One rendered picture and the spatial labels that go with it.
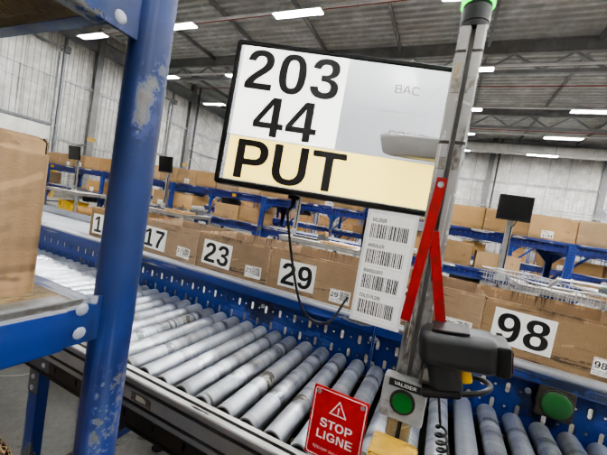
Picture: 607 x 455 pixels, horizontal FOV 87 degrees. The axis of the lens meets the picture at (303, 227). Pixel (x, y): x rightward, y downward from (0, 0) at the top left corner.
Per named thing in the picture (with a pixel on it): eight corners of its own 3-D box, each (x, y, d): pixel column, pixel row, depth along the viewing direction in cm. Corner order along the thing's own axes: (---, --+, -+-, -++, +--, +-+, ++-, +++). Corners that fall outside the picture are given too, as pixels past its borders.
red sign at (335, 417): (303, 450, 59) (315, 384, 58) (305, 448, 59) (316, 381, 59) (391, 495, 52) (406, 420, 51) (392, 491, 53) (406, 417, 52)
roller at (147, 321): (73, 357, 93) (69, 340, 94) (199, 315, 141) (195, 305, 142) (83, 351, 91) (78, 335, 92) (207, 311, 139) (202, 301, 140)
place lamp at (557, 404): (539, 414, 88) (544, 390, 88) (537, 412, 89) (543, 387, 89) (570, 425, 85) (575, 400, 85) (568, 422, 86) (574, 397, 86)
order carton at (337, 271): (265, 287, 133) (271, 246, 132) (295, 278, 160) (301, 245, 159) (356, 313, 117) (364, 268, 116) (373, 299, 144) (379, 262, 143)
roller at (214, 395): (201, 397, 74) (205, 420, 73) (297, 333, 121) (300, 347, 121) (185, 398, 76) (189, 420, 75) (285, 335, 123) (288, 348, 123)
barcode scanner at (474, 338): (512, 423, 41) (516, 342, 41) (415, 400, 46) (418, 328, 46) (504, 399, 47) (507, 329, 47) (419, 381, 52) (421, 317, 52)
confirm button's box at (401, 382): (377, 414, 52) (384, 374, 51) (380, 405, 54) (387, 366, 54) (420, 432, 49) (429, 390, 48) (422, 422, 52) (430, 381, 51)
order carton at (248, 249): (193, 266, 149) (199, 230, 148) (232, 261, 176) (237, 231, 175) (265, 287, 133) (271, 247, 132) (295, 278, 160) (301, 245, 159)
